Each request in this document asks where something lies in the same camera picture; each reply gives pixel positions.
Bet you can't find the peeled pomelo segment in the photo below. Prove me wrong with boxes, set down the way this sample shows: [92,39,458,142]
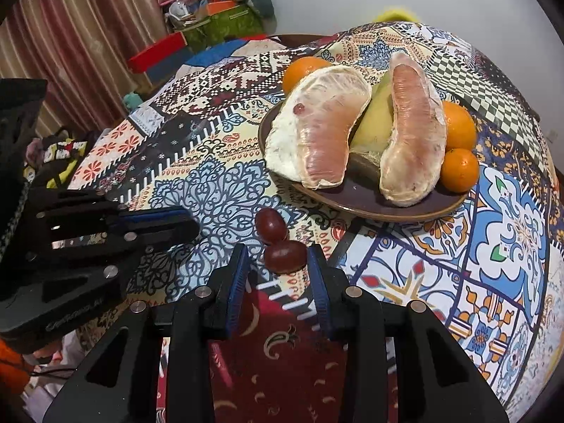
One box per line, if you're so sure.
[379,50,447,208]
[265,65,373,188]

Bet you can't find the yellow chair back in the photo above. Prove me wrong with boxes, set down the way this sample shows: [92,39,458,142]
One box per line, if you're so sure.
[374,6,420,24]

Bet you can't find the striped curtain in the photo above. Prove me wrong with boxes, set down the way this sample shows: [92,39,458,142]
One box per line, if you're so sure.
[0,0,181,142]

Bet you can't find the blue flat box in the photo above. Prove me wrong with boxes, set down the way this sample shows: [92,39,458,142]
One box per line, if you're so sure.
[147,52,208,85]

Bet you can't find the dark brown round plate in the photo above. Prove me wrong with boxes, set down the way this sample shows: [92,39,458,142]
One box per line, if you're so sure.
[258,97,470,223]

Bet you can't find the large orange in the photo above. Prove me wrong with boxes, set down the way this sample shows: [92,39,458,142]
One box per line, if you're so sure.
[282,56,334,96]
[441,100,478,151]

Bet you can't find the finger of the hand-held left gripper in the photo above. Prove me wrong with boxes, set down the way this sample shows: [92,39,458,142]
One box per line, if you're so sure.
[0,247,156,318]
[29,187,202,252]

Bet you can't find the person's left forearm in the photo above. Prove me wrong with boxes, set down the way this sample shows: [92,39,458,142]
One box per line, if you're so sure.
[0,338,28,395]

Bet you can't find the small tangerine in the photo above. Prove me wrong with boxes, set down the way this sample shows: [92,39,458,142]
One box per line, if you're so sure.
[441,147,480,194]

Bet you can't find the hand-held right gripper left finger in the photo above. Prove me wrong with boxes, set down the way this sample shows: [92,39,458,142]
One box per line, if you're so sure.
[42,244,251,423]

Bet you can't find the patchwork patterned tablecloth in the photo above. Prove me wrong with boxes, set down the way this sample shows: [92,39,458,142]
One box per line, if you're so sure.
[66,20,564,423]

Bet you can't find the red flat box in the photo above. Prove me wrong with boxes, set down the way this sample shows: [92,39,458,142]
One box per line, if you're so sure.
[128,33,189,74]

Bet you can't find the orange small box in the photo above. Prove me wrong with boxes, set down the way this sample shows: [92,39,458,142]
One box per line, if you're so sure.
[206,1,241,15]

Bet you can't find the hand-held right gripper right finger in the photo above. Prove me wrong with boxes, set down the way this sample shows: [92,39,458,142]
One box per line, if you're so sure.
[307,244,510,423]

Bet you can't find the black yellow printed bag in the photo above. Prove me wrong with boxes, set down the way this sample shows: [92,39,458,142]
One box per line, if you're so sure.
[25,127,94,190]

